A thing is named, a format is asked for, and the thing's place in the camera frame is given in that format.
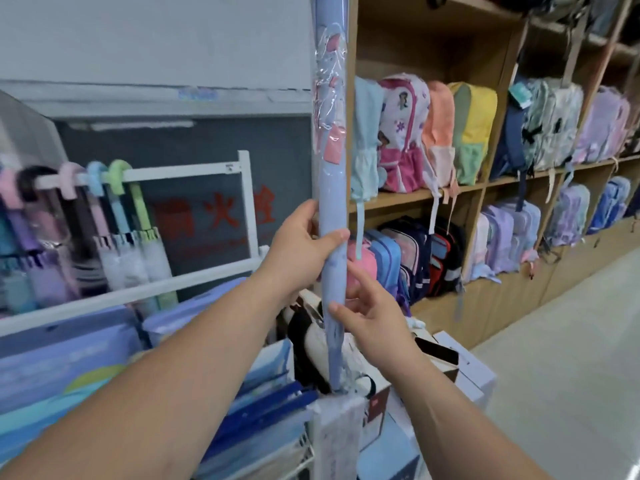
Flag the light blue backpack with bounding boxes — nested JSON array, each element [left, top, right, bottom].
[[351, 77, 386, 260]]

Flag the person's right hand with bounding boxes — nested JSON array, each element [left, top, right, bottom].
[[328, 261, 427, 379]]

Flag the white cardboard box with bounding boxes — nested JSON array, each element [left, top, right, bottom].
[[415, 331, 498, 413]]

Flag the black and white bag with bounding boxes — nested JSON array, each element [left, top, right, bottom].
[[277, 290, 378, 400]]

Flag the black-handled umbrella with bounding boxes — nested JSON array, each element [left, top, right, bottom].
[[17, 166, 108, 300]]

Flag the long light blue umbrella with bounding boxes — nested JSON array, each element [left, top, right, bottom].
[[311, 0, 352, 395]]

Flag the peach backpack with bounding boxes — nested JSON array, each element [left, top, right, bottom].
[[422, 81, 460, 198]]

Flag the pink-handled white umbrella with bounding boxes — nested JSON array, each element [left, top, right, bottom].
[[58, 162, 126, 295]]

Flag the yellow and green backpack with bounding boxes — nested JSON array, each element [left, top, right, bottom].
[[447, 82, 499, 186]]

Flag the white wrapped package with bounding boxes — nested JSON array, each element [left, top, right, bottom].
[[307, 392, 368, 480]]

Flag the light-blue-handled umbrella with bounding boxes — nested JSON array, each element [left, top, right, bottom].
[[86, 161, 151, 315]]

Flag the person's left forearm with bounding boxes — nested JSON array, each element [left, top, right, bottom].
[[0, 271, 301, 480]]

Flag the white and pink printed backpack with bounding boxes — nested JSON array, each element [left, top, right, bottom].
[[377, 73, 432, 194]]

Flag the dark cabinet door, red lettering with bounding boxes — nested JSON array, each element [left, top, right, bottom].
[[55, 115, 315, 303]]

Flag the navy backpack with pink panel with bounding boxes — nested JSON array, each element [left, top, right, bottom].
[[380, 217, 433, 305]]

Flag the white metal umbrella rack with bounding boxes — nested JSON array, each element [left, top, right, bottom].
[[0, 151, 271, 340]]

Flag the stack of blue folders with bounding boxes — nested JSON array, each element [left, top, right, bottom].
[[192, 340, 321, 480]]

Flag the mint and white backpack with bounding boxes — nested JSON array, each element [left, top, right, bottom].
[[522, 77, 585, 171]]

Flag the blue and lilac backpack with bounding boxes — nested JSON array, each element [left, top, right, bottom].
[[587, 176, 632, 235]]

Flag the wooden shelf unit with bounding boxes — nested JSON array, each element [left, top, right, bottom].
[[346, 0, 640, 350]]

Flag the navy backpack with teal tag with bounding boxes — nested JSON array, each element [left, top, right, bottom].
[[490, 84, 532, 181]]

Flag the person's left hand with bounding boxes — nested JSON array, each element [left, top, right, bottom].
[[257, 199, 351, 308]]

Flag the green-handled umbrella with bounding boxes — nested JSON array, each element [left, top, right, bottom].
[[106, 160, 180, 310]]

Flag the person's right forearm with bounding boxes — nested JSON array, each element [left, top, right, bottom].
[[387, 347, 553, 480]]

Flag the purple umbrella with pink handle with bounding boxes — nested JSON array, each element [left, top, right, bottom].
[[0, 167, 76, 315]]

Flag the red and black backpack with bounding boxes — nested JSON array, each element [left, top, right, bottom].
[[427, 220, 467, 299]]

